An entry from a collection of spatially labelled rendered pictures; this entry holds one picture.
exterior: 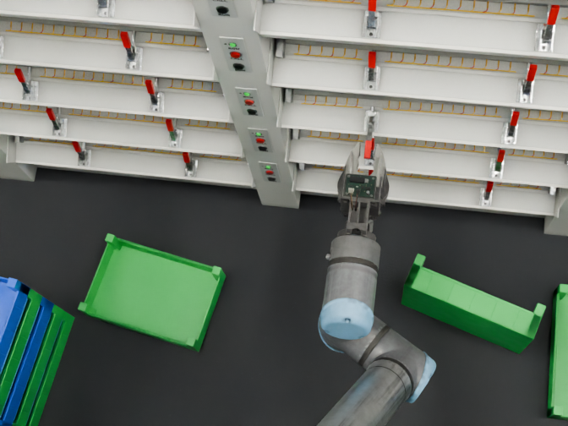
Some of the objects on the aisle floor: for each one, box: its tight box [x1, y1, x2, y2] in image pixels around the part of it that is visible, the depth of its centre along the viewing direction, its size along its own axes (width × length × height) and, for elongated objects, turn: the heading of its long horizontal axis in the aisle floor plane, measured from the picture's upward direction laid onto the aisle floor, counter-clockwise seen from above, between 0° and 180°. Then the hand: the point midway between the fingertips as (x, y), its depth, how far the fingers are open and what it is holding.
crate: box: [25, 312, 74, 426], centre depth 225 cm, size 30×20×8 cm
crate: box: [78, 233, 226, 352], centre depth 228 cm, size 30×20×8 cm
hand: (367, 152), depth 180 cm, fingers open, 3 cm apart
